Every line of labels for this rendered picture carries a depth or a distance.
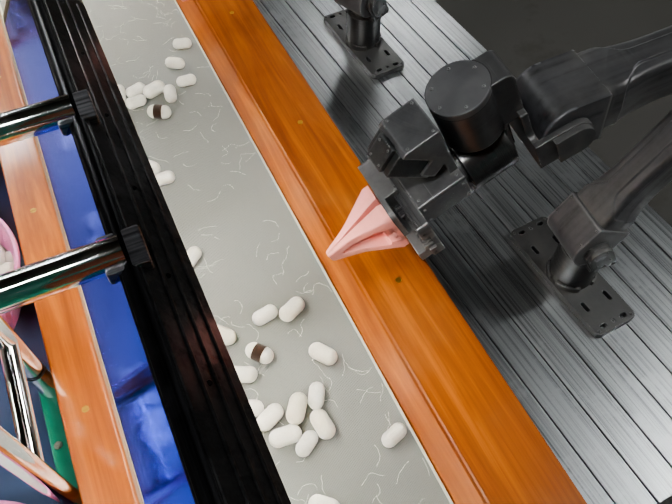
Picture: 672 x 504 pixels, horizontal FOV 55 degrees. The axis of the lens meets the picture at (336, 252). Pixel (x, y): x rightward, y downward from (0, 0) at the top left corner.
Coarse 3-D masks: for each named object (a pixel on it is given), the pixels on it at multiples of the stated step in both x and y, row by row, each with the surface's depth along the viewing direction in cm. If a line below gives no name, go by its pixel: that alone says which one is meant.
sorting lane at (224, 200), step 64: (0, 0) 120; (128, 0) 120; (128, 64) 110; (192, 64) 110; (192, 128) 101; (192, 192) 94; (256, 192) 94; (256, 256) 87; (320, 320) 82; (256, 384) 77; (384, 384) 77; (320, 448) 72; (384, 448) 72
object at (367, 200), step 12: (360, 192) 62; (372, 192) 62; (360, 204) 62; (372, 204) 61; (348, 216) 63; (360, 216) 62; (348, 228) 62; (408, 228) 64; (336, 240) 63; (360, 240) 65; (420, 240) 62; (432, 240) 62; (420, 252) 62
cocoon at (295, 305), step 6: (294, 300) 81; (300, 300) 81; (282, 306) 81; (288, 306) 80; (294, 306) 80; (300, 306) 81; (282, 312) 80; (288, 312) 80; (294, 312) 80; (282, 318) 80; (288, 318) 80
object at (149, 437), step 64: (64, 0) 62; (64, 64) 53; (128, 128) 55; (64, 192) 50; (128, 192) 48; (128, 256) 42; (128, 320) 41; (192, 320) 43; (128, 384) 41; (192, 384) 38; (128, 448) 41; (192, 448) 35; (256, 448) 39
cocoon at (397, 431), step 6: (396, 426) 72; (402, 426) 72; (384, 432) 72; (390, 432) 72; (396, 432) 72; (402, 432) 72; (384, 438) 71; (390, 438) 71; (396, 438) 71; (402, 438) 72; (384, 444) 72; (390, 444) 71
